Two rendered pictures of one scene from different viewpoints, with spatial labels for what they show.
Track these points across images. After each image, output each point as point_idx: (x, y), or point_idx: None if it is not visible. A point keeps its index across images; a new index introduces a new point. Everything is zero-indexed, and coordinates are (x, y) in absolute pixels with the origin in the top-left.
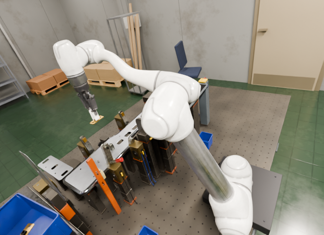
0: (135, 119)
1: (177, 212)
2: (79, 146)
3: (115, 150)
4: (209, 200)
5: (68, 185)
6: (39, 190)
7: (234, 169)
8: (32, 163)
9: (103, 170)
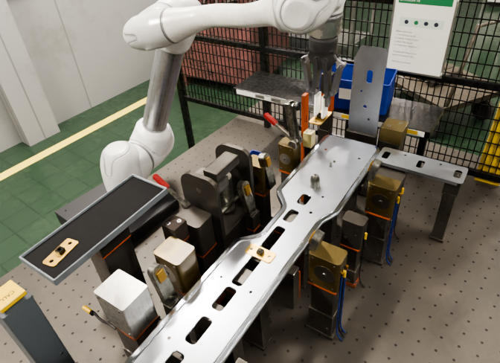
0: (282, 262)
1: None
2: (388, 178)
3: (306, 182)
4: (170, 131)
5: (362, 142)
6: (388, 117)
7: (126, 141)
8: (363, 59)
9: (312, 153)
